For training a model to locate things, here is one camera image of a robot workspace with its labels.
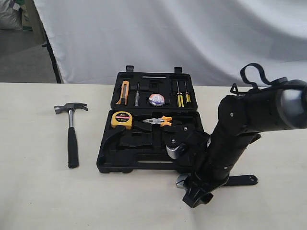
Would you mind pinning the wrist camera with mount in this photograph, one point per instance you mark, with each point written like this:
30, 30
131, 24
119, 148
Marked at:
185, 142

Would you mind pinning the white backdrop cloth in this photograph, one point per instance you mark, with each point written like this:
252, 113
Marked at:
211, 40

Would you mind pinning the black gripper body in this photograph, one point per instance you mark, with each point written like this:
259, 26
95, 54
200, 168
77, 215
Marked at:
219, 157

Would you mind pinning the clear handled test screwdriver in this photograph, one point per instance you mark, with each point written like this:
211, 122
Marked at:
137, 96

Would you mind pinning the adjustable wrench black handle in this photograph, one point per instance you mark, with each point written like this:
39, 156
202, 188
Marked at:
240, 180

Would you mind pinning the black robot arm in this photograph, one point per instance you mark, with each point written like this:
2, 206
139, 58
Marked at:
242, 118

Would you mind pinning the small yellow black screwdriver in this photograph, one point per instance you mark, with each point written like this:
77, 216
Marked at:
187, 94

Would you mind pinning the orange utility knife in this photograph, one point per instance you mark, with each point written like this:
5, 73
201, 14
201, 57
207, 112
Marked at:
123, 99

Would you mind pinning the black plastic tool case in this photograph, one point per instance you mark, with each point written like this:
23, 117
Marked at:
144, 146

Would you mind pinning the yellow tape measure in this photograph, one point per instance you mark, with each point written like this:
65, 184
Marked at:
121, 118

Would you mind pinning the black electrical tape roll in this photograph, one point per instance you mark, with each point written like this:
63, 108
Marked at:
156, 100

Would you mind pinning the black backdrop stand pole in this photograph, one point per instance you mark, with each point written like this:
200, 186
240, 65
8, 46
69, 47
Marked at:
47, 45

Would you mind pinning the white sack in background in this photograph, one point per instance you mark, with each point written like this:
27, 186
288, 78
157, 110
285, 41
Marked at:
10, 16

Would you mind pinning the orange handled pliers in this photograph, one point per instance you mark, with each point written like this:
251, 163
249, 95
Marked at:
162, 121

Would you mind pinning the claw hammer black grip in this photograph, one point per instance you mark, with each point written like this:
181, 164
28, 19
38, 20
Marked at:
72, 145

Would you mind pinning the large yellow black screwdriver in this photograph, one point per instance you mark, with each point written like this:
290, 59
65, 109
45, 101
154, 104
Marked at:
180, 101

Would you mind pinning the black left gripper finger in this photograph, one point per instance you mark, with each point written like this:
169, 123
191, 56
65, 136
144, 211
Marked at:
197, 191

